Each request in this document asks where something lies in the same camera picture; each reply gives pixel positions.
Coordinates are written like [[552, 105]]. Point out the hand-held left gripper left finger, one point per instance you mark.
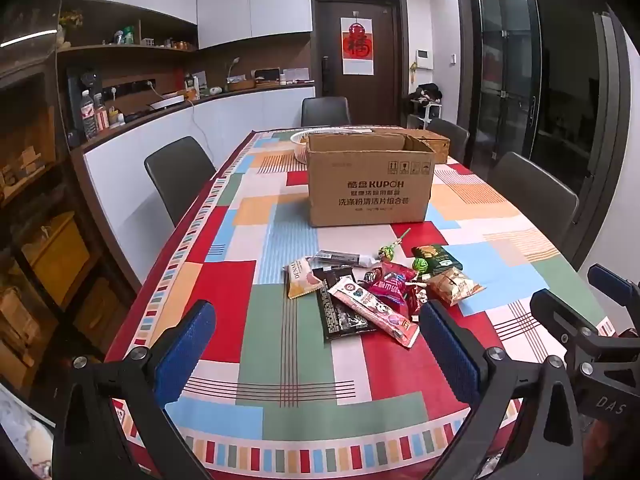
[[186, 347]]

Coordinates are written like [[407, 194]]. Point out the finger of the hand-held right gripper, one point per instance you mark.
[[612, 281], [555, 311]]

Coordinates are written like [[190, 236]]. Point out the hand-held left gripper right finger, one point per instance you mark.
[[450, 350]]

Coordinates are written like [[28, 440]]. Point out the white cheese ball packet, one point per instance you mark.
[[301, 280]]

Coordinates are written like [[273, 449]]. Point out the brown cardboard box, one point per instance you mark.
[[370, 195]]

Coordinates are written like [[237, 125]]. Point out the red candy wrapper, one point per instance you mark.
[[416, 302]]

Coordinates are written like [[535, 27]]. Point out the tan crinkled snack packet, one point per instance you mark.
[[453, 286]]

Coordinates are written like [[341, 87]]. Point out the magenta snack packet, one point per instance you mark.
[[395, 284]]

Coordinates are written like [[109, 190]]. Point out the long pink white packet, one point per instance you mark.
[[371, 311]]

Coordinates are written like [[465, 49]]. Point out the round green candy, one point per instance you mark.
[[420, 265]]

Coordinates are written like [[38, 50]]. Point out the dark green snack packet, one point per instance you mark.
[[441, 257]]

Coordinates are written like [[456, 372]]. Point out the colourful patchwork tablecloth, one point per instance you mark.
[[290, 360]]

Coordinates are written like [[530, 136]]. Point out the black patterned snack packet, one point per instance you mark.
[[341, 321]]

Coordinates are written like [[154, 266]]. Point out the dark grey dining chair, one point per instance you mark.
[[535, 195], [325, 111], [180, 175], [450, 137]]

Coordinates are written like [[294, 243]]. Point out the green lollipop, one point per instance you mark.
[[386, 250]]

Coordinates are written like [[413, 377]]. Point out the dark storage shelf with boxes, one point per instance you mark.
[[45, 260]]

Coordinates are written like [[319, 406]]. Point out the white counter cabinet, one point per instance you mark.
[[125, 175]]

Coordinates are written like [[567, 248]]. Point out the black framed glass sliding door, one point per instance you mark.
[[545, 110]]

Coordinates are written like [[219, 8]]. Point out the woven wicker box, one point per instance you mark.
[[441, 148]]

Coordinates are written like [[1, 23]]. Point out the white plastic fruit basket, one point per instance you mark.
[[299, 148]]

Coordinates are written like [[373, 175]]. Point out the white small rack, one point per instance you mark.
[[426, 116]]

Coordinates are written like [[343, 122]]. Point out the white flat countertop appliance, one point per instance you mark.
[[165, 102]]

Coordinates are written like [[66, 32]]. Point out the clear water bottle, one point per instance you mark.
[[100, 112], [88, 117]]

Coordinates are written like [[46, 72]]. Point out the shallow wicker tray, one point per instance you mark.
[[240, 84]]

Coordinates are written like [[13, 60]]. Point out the dark brown door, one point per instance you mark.
[[387, 87]]

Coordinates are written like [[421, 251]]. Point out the white desk lamp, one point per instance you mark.
[[231, 67]]

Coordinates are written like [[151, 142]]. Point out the red and white door poster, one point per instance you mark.
[[358, 45]]

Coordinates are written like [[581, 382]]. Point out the black wall socket strip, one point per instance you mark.
[[130, 87]]

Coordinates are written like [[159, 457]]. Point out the white wall intercom panel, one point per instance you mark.
[[423, 59]]

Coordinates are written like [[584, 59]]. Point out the wooden wall shelf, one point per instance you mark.
[[125, 47]]

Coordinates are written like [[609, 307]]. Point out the white upper wall cabinets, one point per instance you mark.
[[225, 5]]

